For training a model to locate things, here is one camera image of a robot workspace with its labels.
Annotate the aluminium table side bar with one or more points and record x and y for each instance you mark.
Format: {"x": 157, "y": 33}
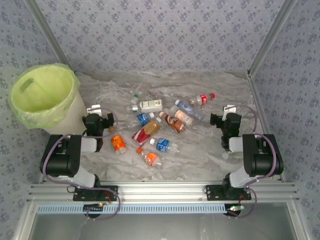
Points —
{"x": 258, "y": 100}

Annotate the clear bottle green cap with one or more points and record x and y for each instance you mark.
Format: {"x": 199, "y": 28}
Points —
{"x": 136, "y": 95}

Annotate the frosted bottle orange label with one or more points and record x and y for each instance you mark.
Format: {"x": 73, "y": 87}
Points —
{"x": 180, "y": 114}

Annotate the slanted aluminium frame post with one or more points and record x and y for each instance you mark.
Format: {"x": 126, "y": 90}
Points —
{"x": 51, "y": 35}
{"x": 273, "y": 35}

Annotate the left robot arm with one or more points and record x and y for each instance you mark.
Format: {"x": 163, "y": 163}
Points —
{"x": 62, "y": 155}

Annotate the orange cap orange label bottle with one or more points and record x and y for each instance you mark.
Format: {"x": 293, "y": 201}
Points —
{"x": 150, "y": 158}

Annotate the orange NFC juice bottle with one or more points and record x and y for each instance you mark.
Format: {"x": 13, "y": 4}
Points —
{"x": 117, "y": 143}

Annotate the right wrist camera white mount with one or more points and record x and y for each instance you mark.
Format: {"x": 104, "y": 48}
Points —
{"x": 228, "y": 108}

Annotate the grey metal lower shelf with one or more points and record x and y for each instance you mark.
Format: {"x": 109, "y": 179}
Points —
{"x": 160, "y": 227}

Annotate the green plastic bin liner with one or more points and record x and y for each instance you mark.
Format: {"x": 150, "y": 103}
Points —
{"x": 37, "y": 95}

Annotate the brown coffee drink bottle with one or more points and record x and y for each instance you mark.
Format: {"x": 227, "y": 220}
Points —
{"x": 175, "y": 123}

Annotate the red label cola bottle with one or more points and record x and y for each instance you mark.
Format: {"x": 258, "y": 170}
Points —
{"x": 203, "y": 98}

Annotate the white plastic bin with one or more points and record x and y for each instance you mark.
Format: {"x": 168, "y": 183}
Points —
{"x": 77, "y": 112}

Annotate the small circuit board with LED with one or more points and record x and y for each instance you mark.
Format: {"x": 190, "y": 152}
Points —
{"x": 91, "y": 207}
{"x": 233, "y": 208}

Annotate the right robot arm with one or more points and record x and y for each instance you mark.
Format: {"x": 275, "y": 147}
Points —
{"x": 260, "y": 157}

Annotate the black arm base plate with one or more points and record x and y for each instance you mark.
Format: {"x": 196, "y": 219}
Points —
{"x": 80, "y": 196}
{"x": 212, "y": 192}

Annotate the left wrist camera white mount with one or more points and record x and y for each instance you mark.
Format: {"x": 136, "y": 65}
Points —
{"x": 94, "y": 108}

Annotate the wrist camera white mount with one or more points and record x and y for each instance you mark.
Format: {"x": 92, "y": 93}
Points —
{"x": 228, "y": 108}
{"x": 94, "y": 108}

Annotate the clear bottle pale blue label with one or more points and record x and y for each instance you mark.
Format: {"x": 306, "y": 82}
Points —
{"x": 187, "y": 107}

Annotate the green and white label bottle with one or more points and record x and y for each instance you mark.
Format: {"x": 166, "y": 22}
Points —
{"x": 150, "y": 105}

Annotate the red and gold label bottle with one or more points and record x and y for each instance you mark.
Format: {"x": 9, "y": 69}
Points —
{"x": 145, "y": 132}

